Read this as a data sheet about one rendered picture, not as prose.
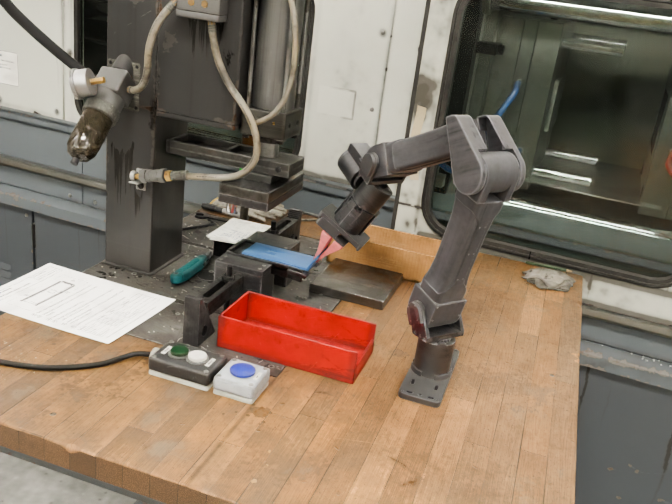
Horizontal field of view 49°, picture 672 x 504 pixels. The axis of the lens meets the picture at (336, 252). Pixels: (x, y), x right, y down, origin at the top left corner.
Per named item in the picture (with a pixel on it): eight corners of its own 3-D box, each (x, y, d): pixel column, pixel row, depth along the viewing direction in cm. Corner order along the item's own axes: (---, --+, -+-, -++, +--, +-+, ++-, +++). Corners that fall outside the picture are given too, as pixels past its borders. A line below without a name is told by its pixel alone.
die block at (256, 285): (258, 312, 142) (262, 276, 139) (212, 300, 144) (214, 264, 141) (296, 277, 160) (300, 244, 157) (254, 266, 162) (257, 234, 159)
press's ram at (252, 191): (270, 228, 135) (286, 63, 124) (146, 199, 141) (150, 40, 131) (305, 204, 151) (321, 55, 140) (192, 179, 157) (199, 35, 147)
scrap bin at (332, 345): (352, 384, 121) (357, 352, 119) (216, 346, 128) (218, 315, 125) (372, 353, 132) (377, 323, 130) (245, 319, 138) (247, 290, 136)
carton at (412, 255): (431, 290, 164) (437, 257, 161) (325, 264, 171) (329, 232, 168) (441, 270, 176) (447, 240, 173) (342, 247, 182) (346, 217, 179)
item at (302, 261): (314, 272, 141) (316, 258, 140) (241, 254, 145) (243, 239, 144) (326, 261, 147) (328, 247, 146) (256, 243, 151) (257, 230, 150)
